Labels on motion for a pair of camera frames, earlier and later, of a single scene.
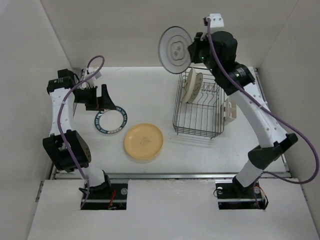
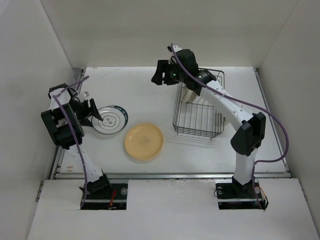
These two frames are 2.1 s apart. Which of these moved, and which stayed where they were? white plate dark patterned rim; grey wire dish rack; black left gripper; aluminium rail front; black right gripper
Moved: black left gripper; black right gripper
Stayed: grey wire dish rack; aluminium rail front; white plate dark patterned rim
